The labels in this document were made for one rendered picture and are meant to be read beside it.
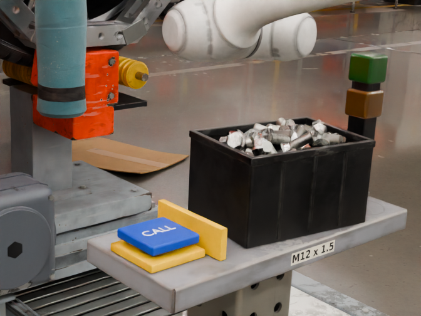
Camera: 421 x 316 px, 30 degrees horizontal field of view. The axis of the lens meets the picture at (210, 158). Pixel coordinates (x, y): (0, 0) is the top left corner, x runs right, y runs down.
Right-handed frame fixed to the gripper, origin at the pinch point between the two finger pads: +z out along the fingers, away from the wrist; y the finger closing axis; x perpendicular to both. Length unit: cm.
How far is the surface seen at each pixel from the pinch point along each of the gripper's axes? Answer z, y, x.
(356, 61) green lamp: -67, -12, 14
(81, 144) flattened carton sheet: 104, -11, -77
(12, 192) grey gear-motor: -27, -53, 19
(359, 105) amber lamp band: -68, -16, 10
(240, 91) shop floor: 146, 74, -163
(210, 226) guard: -71, -45, 24
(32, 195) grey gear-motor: -29, -51, 17
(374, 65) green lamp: -69, -12, 13
